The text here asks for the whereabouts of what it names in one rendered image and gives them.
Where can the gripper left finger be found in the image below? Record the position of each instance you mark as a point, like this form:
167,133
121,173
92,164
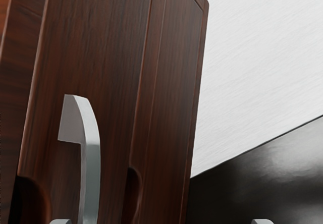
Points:
60,221

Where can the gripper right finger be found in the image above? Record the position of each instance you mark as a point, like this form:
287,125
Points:
262,221

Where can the dark brown wooden drawer cabinet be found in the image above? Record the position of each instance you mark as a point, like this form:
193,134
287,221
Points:
113,70

